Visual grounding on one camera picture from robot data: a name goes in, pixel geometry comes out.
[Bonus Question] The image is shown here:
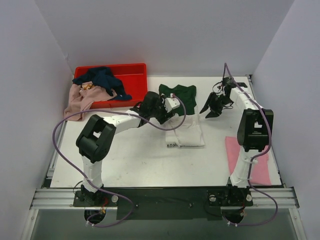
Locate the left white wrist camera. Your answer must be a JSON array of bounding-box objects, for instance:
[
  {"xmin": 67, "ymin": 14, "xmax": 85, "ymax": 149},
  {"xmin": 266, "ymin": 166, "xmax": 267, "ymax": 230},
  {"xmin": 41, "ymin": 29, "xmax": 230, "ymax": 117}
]
[{"xmin": 164, "ymin": 93, "xmax": 181, "ymax": 112}]

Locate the navy blue t-shirt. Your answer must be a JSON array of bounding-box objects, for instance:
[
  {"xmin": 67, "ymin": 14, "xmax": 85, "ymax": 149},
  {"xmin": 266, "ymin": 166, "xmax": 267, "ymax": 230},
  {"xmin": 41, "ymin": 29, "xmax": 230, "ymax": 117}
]
[{"xmin": 72, "ymin": 66, "xmax": 133, "ymax": 101}]

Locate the beige pink t-shirt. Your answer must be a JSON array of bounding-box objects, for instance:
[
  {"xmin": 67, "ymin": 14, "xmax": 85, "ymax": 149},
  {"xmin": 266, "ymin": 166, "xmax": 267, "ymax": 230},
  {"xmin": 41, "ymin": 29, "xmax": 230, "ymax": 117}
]
[{"xmin": 63, "ymin": 81, "xmax": 113, "ymax": 121}]

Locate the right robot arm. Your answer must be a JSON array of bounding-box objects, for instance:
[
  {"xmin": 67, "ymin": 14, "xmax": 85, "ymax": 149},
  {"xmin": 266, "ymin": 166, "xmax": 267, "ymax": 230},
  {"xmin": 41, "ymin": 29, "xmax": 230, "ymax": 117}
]
[{"xmin": 200, "ymin": 76, "xmax": 274, "ymax": 188}]

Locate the aluminium frame rail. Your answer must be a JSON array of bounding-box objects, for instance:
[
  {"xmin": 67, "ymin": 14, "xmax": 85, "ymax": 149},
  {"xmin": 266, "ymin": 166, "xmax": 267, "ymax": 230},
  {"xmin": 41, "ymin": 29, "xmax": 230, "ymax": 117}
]
[{"xmin": 30, "ymin": 187, "xmax": 300, "ymax": 210}]

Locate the red plastic bin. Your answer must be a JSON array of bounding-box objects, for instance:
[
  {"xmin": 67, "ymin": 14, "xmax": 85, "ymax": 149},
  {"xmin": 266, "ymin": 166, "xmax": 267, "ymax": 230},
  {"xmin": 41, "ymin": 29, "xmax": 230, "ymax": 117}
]
[{"xmin": 73, "ymin": 62, "xmax": 149, "ymax": 110}]

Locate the folded pink t-shirt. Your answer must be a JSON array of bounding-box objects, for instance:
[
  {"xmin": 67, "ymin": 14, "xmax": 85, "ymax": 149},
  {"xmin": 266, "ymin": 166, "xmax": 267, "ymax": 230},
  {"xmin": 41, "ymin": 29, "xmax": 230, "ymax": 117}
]
[{"xmin": 225, "ymin": 136, "xmax": 272, "ymax": 186}]

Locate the white and green t-shirt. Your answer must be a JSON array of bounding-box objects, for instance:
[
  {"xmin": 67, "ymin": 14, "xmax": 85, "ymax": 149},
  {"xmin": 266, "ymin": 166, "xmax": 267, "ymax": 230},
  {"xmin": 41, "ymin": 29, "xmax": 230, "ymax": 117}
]
[{"xmin": 158, "ymin": 84, "xmax": 205, "ymax": 149}]

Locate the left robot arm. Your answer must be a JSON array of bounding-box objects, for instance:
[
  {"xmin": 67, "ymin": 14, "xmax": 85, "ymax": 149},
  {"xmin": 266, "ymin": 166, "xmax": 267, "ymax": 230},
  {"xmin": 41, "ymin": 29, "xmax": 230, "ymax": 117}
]
[{"xmin": 76, "ymin": 91, "xmax": 181, "ymax": 206}]

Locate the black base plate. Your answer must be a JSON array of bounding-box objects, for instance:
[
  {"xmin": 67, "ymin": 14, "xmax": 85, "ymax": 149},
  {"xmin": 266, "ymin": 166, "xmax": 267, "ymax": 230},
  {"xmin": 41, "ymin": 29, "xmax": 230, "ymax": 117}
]
[{"xmin": 73, "ymin": 186, "xmax": 253, "ymax": 223}]

